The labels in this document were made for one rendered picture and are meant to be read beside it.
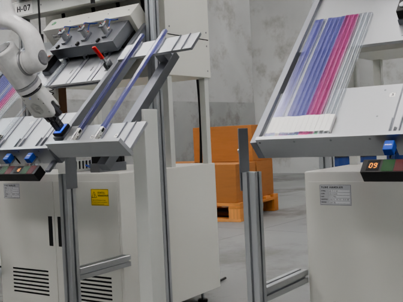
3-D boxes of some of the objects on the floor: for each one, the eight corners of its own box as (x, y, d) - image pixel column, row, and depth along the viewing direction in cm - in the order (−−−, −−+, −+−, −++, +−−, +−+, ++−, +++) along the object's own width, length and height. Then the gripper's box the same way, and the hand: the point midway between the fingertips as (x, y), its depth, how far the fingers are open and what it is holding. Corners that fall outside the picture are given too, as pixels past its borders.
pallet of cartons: (293, 210, 629) (289, 123, 627) (222, 226, 542) (217, 125, 540) (176, 205, 721) (172, 129, 719) (99, 219, 634) (95, 132, 632)
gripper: (51, 76, 210) (81, 119, 220) (20, 81, 218) (50, 121, 229) (39, 92, 205) (70, 135, 216) (7, 96, 214) (38, 136, 224)
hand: (57, 124), depth 221 cm, fingers closed
